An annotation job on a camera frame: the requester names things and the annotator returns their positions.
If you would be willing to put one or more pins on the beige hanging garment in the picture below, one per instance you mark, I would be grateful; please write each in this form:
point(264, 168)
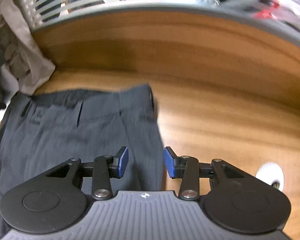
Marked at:
point(22, 55)

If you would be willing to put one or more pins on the dark grey pants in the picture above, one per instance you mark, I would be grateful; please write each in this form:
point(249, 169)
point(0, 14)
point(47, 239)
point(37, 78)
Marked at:
point(65, 135)

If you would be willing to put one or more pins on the red plastic item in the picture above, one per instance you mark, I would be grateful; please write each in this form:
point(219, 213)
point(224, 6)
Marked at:
point(266, 11)

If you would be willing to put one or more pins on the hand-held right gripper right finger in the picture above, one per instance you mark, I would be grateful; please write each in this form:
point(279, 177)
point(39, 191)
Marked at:
point(169, 163)

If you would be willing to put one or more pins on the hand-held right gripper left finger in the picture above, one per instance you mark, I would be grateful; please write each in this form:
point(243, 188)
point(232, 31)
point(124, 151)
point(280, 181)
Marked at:
point(122, 163)

